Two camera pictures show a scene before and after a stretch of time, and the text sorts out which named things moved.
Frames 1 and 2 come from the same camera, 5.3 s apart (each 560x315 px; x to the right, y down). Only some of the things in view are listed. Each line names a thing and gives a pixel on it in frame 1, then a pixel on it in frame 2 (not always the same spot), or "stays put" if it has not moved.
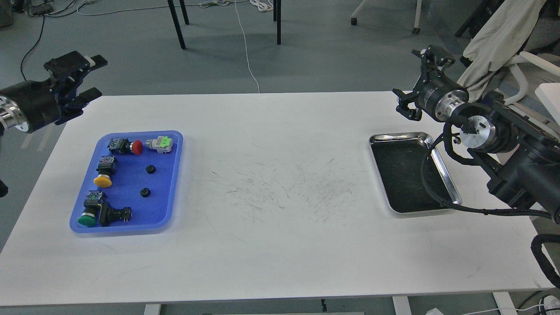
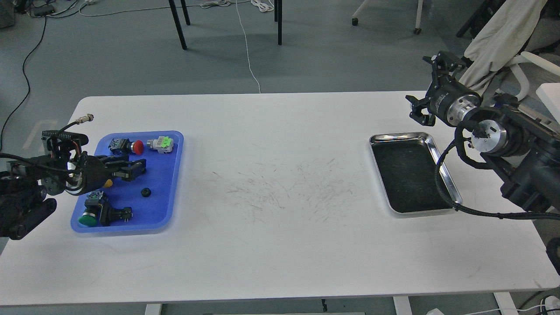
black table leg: x=176 y=23 stays put
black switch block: x=108 y=215 stays put
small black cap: x=145 y=192 stays put
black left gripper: x=53 y=100 -> x=88 y=173
